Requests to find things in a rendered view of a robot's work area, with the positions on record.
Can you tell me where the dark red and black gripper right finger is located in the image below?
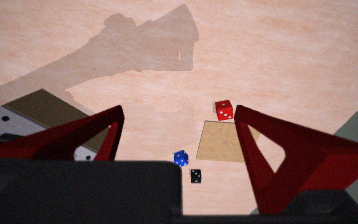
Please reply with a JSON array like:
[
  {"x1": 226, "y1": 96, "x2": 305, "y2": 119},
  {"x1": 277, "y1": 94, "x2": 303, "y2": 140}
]
[{"x1": 234, "y1": 105, "x2": 358, "y2": 214}]

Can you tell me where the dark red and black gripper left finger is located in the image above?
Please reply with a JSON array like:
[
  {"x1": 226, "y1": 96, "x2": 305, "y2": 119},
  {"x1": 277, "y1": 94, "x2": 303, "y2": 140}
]
[{"x1": 0, "y1": 105, "x2": 125, "y2": 160}]

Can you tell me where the red die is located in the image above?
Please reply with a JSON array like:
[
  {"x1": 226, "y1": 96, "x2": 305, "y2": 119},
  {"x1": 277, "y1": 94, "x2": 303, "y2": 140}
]
[{"x1": 215, "y1": 100, "x2": 233, "y2": 121}]

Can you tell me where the blue die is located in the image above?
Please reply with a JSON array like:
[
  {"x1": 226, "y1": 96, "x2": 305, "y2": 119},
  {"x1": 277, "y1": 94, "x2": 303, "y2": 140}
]
[{"x1": 174, "y1": 150, "x2": 189, "y2": 167}]

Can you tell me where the tan flat mat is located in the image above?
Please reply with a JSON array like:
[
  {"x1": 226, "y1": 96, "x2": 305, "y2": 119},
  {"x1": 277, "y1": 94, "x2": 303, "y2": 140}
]
[{"x1": 196, "y1": 120, "x2": 261, "y2": 163}]

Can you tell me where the black die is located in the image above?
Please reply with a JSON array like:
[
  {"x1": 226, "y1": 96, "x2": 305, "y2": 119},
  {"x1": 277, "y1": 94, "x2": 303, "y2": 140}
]
[{"x1": 191, "y1": 169, "x2": 202, "y2": 183}]

